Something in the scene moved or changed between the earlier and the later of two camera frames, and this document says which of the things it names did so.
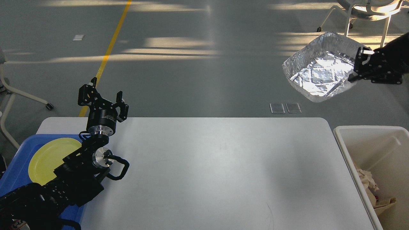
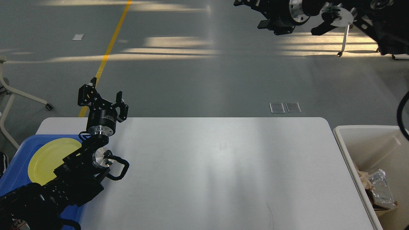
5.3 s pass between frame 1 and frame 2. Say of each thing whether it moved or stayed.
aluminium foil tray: moved
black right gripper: moved
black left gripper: stayed
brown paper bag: stayed
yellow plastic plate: stayed
